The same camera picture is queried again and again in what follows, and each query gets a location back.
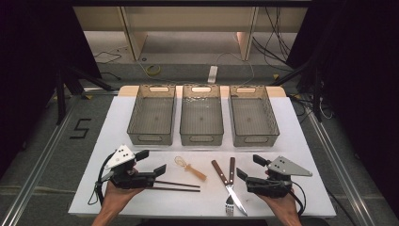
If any aluminium floor rail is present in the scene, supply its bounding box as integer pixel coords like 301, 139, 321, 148
0, 93, 83, 226
305, 109, 377, 226

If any dark brown chopstick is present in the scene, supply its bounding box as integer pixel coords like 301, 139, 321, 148
154, 180, 201, 188
145, 186, 201, 193

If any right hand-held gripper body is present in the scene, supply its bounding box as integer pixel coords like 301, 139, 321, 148
245, 155, 313, 199

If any bundle of black cables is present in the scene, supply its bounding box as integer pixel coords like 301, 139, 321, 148
252, 7, 295, 72

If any person's left hand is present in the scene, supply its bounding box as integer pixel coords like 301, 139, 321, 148
101, 181, 145, 215

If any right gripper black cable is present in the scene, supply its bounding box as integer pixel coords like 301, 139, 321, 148
288, 180, 308, 218

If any wooden-handled fork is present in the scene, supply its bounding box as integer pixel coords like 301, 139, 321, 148
225, 156, 236, 218

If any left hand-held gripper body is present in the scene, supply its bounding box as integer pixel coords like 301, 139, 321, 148
104, 144, 156, 190

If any person's right hand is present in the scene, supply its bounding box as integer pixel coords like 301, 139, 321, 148
256, 189, 299, 220

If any yellow tape roll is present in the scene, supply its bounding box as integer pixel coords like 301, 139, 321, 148
146, 64, 162, 76

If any black metal stand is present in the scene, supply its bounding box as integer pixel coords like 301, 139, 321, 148
269, 59, 324, 122
55, 62, 116, 126

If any wooden-handled knife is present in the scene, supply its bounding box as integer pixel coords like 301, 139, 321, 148
211, 159, 248, 218

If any white table mat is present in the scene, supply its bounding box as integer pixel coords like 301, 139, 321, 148
68, 94, 337, 218

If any translucent grey plastic bin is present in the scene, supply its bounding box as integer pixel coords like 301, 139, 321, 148
228, 84, 280, 148
126, 84, 177, 146
179, 83, 225, 147

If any white power strip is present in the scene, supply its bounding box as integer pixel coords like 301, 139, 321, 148
207, 65, 218, 85

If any white floor cable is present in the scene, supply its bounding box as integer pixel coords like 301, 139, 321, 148
215, 51, 256, 86

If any thin black floor cable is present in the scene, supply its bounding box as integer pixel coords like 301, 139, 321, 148
93, 51, 122, 65

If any light wooden shelf unit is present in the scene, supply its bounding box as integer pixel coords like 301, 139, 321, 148
72, 6, 309, 62

